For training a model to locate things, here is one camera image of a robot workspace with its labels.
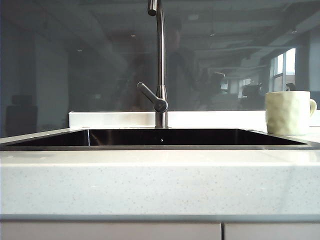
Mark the black undermount sink basin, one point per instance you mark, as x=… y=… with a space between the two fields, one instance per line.
x=162 y=137

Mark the stainless steel gooseneck faucet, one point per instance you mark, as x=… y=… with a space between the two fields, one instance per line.
x=160 y=50

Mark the wide grey cabinet door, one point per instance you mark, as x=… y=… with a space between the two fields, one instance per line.
x=110 y=232

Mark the narrow grey cabinet door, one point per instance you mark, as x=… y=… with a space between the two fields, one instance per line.
x=272 y=232

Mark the pale green ceramic mug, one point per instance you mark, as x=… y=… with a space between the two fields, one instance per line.
x=287 y=112

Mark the white backsplash ledge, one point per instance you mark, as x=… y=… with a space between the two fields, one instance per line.
x=110 y=119

